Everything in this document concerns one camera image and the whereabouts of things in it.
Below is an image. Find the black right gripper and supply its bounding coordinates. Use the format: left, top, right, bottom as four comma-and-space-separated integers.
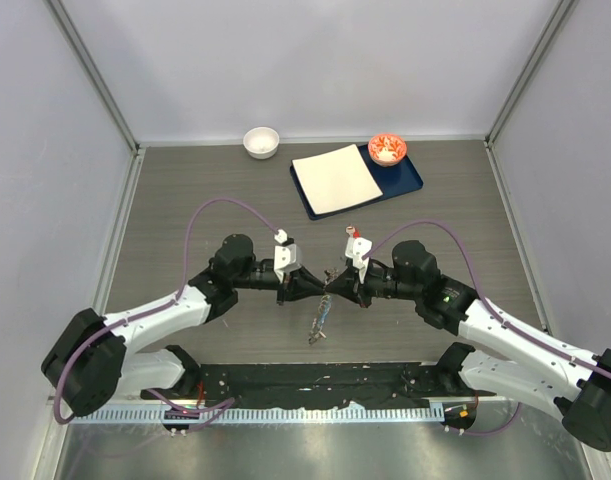
326, 262, 421, 309

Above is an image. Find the metal key organizer blue handle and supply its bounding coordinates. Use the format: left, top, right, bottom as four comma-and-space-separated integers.
308, 268, 339, 346

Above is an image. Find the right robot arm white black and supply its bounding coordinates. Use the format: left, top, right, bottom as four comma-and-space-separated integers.
327, 238, 611, 452

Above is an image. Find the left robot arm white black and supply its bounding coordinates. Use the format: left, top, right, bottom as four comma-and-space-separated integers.
41, 233, 324, 417

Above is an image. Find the red headed key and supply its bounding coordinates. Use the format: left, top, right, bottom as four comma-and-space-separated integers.
346, 225, 360, 244

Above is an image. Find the white square plate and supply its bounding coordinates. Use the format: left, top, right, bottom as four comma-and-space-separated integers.
292, 144, 383, 216

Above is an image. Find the dark blue tray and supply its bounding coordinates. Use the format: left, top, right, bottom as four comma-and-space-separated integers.
290, 144, 423, 220

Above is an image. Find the orange patterned bowl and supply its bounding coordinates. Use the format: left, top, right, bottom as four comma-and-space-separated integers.
367, 133, 407, 167

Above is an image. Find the white bowl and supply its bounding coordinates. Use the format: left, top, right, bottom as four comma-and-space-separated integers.
243, 127, 280, 160

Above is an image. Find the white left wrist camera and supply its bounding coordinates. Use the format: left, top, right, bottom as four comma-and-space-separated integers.
273, 229, 302, 283

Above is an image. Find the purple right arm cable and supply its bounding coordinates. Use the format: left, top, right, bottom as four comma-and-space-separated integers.
364, 219, 611, 436

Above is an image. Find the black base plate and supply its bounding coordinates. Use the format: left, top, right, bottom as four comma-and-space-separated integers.
160, 362, 475, 410

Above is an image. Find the slotted cable duct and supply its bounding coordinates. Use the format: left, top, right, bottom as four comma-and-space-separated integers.
72, 403, 444, 425

